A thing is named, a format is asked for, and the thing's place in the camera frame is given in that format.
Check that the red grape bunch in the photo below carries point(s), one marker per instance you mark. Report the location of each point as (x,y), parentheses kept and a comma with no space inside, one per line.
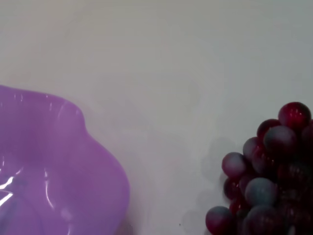
(274,186)

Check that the purple scalloped plastic bowl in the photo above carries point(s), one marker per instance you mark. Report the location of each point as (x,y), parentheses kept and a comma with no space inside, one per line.
(49,161)

